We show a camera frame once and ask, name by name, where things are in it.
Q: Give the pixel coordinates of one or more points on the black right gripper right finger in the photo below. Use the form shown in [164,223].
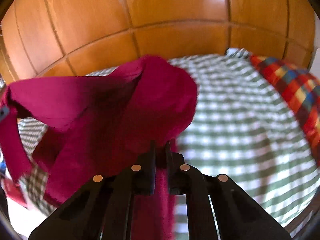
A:
[217,208]

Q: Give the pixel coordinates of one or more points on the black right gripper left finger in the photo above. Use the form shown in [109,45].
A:
[101,210]

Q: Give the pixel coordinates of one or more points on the crimson red garment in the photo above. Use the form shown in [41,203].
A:
[77,127]

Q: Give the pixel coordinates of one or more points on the green white checkered bedsheet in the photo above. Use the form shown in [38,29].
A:
[244,129]

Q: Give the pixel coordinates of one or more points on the red plaid pillow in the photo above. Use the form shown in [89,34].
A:
[299,89]

